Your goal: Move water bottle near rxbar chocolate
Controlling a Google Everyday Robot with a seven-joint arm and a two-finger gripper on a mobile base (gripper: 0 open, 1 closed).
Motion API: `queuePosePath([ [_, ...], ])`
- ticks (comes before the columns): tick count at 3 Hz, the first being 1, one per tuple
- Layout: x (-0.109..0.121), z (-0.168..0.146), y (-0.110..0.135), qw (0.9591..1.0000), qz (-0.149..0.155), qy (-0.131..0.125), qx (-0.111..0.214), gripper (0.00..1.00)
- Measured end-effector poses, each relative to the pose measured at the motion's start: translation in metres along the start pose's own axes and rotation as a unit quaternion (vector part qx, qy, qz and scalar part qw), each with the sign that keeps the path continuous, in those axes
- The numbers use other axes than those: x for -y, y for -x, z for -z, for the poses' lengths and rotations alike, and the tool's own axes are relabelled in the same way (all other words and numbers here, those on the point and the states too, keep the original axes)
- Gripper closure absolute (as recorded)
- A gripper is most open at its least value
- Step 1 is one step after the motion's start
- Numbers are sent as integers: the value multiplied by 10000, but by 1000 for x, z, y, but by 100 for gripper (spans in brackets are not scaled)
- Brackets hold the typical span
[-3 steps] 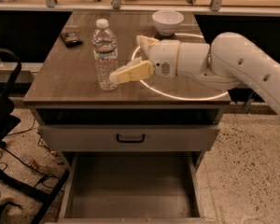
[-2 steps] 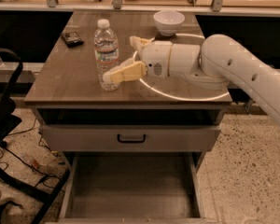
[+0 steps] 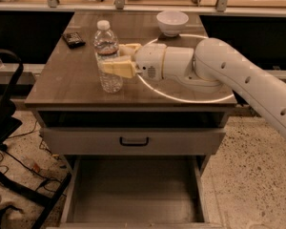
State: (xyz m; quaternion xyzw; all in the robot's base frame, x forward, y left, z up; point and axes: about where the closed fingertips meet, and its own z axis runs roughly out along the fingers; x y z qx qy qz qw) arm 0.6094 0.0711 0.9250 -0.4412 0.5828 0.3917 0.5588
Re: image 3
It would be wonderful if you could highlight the open bottom drawer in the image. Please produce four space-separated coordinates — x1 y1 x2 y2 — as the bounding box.
59 156 223 229

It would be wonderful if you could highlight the white ceramic bowl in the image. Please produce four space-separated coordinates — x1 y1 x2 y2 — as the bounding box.
156 10 189 37

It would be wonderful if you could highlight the dark rxbar chocolate bar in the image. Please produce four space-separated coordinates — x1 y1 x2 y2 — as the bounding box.
62 32 86 49

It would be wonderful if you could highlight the black drawer handle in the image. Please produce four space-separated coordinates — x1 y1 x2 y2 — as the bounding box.
119 136 150 147

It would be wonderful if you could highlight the grey metal shelf rail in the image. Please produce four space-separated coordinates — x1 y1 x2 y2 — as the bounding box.
0 0 286 17

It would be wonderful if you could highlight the black floor cable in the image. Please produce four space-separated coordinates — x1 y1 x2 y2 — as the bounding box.
0 121 68 198

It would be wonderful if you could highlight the black metal cart frame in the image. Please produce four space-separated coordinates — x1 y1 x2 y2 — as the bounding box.
0 49 72 229

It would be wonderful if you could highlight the clear plastic water bottle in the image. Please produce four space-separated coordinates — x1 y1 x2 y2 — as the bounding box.
93 20 123 94

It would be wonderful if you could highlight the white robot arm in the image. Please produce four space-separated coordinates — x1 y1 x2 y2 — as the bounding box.
99 38 286 138

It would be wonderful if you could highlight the grey middle drawer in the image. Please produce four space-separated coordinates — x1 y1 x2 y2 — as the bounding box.
40 128 226 156

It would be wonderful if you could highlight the wooden drawer cabinet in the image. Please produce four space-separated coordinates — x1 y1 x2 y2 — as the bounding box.
24 10 238 229

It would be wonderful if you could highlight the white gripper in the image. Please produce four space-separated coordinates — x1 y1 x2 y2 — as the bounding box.
101 43 167 81

